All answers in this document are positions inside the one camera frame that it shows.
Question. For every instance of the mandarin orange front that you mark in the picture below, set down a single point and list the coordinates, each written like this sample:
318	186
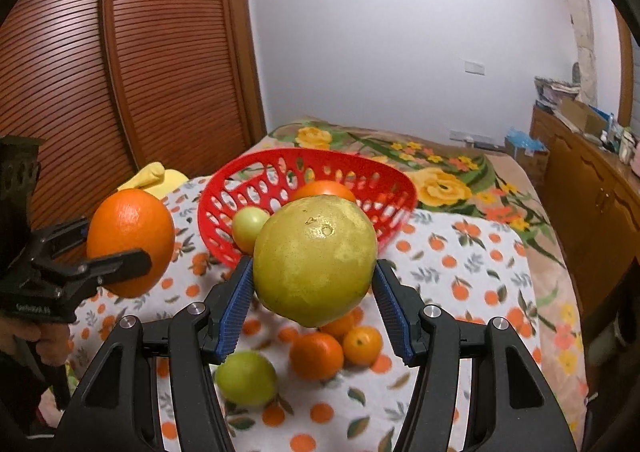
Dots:
316	357

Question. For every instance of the large yellow pomelo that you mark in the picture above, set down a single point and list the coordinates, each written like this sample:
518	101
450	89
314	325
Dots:
314	260

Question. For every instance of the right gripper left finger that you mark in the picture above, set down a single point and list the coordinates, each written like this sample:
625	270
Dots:
115	406

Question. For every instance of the pale green apple in basket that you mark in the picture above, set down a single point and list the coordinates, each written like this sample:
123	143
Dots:
246	225

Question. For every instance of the white wall switch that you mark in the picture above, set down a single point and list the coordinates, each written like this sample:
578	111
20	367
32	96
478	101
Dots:
473	67

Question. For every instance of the wooden louvered wardrobe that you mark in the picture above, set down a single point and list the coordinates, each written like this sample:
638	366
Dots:
109	86

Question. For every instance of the person left hand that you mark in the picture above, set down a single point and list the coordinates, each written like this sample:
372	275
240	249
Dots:
51	339

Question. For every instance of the orange in basket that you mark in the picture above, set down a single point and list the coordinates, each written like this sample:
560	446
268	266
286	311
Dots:
323	187

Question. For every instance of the wooden sideboard cabinet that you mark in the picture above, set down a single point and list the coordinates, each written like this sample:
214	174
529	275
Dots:
592	200

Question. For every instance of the large orange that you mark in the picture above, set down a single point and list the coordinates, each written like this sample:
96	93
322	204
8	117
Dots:
133	219

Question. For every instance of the small mandarin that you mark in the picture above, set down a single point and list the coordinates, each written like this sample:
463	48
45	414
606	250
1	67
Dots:
362	345
339	327

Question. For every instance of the stack of papers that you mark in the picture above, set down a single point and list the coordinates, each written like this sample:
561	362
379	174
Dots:
550	93

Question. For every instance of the cardboard box on cabinet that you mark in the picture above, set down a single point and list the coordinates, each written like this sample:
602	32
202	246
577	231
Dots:
582	116

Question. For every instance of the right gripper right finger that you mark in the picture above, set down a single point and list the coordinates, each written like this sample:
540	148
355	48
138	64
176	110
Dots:
512	407

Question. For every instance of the yellow plush toy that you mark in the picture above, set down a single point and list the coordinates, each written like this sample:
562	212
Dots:
155	179

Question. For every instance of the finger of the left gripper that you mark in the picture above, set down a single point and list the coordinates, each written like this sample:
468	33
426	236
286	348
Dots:
56	240
126	274

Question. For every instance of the beige curtain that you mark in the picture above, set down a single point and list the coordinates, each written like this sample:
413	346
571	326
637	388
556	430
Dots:
581	16

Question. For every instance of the cardboard box blue contents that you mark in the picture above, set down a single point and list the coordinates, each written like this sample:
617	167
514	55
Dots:
531	154

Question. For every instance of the red plastic basket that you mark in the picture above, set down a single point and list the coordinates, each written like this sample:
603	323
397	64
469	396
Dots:
268	179

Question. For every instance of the floral bed blanket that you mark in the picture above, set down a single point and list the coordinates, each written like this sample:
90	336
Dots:
492	187

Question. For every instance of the small mandarin behind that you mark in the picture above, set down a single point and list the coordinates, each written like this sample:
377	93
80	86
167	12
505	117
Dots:
339	327

